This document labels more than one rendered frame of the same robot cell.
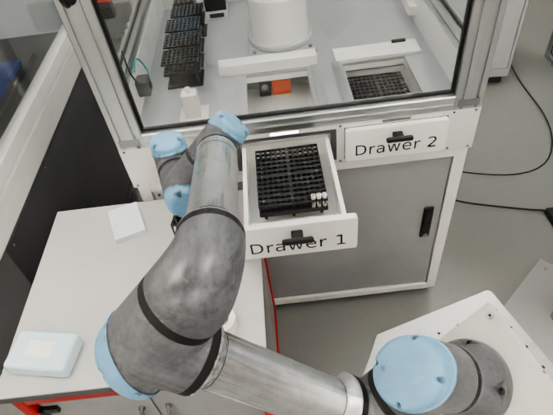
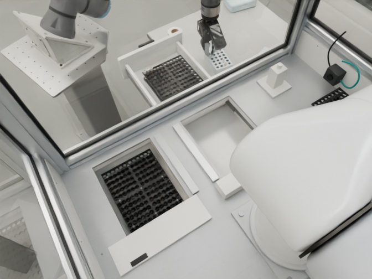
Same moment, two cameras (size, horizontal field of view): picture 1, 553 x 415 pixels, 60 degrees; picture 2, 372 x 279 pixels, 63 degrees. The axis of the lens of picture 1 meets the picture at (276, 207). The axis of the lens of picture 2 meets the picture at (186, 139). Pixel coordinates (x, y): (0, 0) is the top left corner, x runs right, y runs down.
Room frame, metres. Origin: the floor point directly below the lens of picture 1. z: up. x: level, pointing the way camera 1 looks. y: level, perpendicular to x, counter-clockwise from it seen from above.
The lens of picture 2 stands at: (1.65, -0.43, 1.77)
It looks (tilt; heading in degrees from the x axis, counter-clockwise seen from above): 58 degrees down; 150
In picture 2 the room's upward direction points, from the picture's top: 4 degrees counter-clockwise
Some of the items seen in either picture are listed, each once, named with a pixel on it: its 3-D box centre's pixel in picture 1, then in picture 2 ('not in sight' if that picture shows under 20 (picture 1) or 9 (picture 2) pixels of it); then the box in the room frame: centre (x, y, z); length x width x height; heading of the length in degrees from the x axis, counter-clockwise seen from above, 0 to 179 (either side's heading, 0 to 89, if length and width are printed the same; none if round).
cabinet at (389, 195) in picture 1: (298, 165); not in sight; (1.54, -0.12, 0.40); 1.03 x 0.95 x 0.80; 88
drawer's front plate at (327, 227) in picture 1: (297, 237); not in sight; (0.75, -0.04, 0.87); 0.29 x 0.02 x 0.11; 88
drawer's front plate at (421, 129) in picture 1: (395, 139); not in sight; (1.05, -0.37, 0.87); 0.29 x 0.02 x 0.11; 88
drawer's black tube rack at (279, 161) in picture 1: (290, 182); not in sight; (0.95, -0.05, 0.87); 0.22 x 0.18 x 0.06; 178
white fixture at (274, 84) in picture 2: not in sight; (277, 75); (1.20, 0.20, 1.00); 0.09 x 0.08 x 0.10; 178
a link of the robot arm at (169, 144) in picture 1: (172, 159); not in sight; (0.81, 0.21, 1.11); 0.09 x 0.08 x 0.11; 13
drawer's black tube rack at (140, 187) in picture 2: not in sight; (143, 191); (1.25, -0.37, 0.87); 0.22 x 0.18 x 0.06; 178
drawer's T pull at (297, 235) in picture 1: (297, 236); not in sight; (0.72, -0.04, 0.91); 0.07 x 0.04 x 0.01; 88
